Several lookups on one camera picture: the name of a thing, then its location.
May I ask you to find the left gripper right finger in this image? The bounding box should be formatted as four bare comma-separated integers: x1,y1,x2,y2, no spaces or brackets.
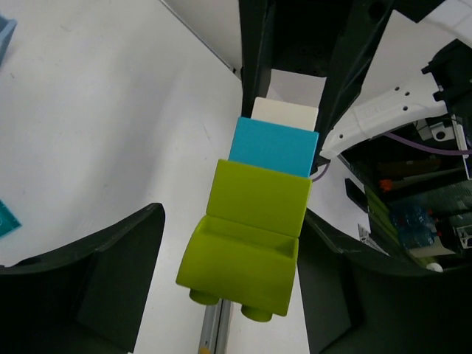
298,211,471,353

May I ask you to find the long green lego brick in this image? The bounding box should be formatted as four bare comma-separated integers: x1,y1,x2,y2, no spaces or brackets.
176,159,311,322

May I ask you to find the teal long lego brick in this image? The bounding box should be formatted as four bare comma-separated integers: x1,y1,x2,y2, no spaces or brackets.
229,117,319,178

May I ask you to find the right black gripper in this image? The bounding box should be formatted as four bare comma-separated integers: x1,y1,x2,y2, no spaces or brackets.
239,0,395,166

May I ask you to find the aluminium front rail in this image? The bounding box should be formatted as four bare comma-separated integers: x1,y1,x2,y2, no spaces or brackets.
198,299,232,354

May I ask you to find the cream lego brick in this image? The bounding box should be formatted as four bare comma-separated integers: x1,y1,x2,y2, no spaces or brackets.
251,97,319,131

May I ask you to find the small teal square lego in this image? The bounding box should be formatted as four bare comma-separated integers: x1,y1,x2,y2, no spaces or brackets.
0,201,21,237

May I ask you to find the light blue container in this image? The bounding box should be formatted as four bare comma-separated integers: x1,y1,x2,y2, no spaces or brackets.
0,15,18,64

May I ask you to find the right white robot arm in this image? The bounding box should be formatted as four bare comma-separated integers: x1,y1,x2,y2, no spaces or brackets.
239,1,471,162

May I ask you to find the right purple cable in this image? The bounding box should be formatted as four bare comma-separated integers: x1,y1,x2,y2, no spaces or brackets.
311,132,472,183

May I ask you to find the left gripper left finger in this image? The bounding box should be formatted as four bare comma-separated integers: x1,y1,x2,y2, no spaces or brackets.
1,203,165,353

